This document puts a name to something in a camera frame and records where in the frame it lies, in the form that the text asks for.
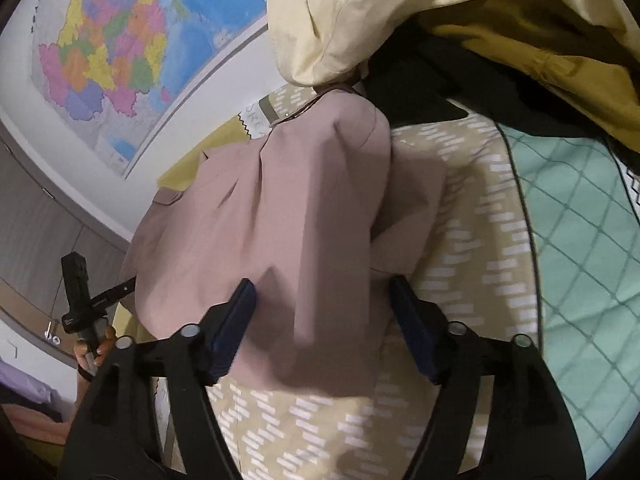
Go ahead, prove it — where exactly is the pink jacket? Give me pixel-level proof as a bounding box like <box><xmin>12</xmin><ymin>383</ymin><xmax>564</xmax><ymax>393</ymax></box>
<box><xmin>122</xmin><ymin>85</ymin><xmax>448</xmax><ymax>391</ymax></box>

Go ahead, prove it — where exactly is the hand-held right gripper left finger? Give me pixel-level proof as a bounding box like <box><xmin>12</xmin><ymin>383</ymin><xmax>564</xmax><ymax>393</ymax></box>
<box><xmin>59</xmin><ymin>277</ymin><xmax>258</xmax><ymax>480</ymax></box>

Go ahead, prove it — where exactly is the orange garment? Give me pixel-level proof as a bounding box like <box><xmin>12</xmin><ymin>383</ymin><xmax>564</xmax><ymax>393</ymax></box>
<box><xmin>10</xmin><ymin>402</ymin><xmax>68</xmax><ymax>443</ymax></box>

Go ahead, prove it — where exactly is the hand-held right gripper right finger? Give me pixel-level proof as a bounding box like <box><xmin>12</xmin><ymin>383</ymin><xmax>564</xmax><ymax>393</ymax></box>
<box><xmin>389</xmin><ymin>275</ymin><xmax>586</xmax><ymax>480</ymax></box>

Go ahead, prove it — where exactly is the black garment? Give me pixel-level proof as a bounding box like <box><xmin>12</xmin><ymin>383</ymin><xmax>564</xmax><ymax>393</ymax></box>
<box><xmin>357</xmin><ymin>35</ymin><xmax>640</xmax><ymax>171</ymax></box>

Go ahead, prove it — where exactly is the purple garment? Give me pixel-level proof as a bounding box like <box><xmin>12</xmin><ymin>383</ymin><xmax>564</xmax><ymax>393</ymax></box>
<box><xmin>0</xmin><ymin>360</ymin><xmax>53</xmax><ymax>406</ymax></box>

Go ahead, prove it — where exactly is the colourful wall map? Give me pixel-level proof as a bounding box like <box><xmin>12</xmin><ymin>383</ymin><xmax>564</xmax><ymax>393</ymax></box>
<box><xmin>27</xmin><ymin>0</ymin><xmax>311</xmax><ymax>178</ymax></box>

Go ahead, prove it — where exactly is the wood grain wardrobe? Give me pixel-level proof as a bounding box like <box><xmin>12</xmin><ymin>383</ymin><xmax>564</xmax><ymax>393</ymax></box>
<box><xmin>0</xmin><ymin>125</ymin><xmax>133</xmax><ymax>361</ymax></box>

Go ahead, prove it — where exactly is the mustard jacket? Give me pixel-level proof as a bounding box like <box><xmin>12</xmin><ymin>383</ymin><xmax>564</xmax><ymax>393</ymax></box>
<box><xmin>420</xmin><ymin>0</ymin><xmax>640</xmax><ymax>138</ymax></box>

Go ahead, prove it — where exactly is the green quilted blanket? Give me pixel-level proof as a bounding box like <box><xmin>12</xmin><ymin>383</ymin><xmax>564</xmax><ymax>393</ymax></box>
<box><xmin>500</xmin><ymin>125</ymin><xmax>640</xmax><ymax>471</ymax></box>

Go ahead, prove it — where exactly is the yellow patterned bed sheet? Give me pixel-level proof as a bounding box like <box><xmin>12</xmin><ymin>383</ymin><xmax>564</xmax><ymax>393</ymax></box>
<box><xmin>115</xmin><ymin>82</ymin><xmax>546</xmax><ymax>480</ymax></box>

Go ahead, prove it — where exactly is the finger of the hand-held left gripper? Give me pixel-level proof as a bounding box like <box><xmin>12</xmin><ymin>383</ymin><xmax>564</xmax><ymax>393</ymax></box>
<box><xmin>91</xmin><ymin>277</ymin><xmax>137</xmax><ymax>311</ymax></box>

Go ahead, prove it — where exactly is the cream jacket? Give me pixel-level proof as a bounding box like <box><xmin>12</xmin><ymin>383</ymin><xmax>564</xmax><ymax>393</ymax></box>
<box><xmin>266</xmin><ymin>0</ymin><xmax>640</xmax><ymax>88</ymax></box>

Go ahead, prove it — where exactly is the person's left hand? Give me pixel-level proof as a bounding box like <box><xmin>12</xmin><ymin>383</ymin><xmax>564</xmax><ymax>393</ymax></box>
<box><xmin>74</xmin><ymin>324</ymin><xmax>119</xmax><ymax>377</ymax></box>

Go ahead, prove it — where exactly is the person's left forearm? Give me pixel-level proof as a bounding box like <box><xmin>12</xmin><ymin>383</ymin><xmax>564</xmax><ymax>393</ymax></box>
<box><xmin>74</xmin><ymin>372</ymin><xmax>98</xmax><ymax>411</ymax></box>

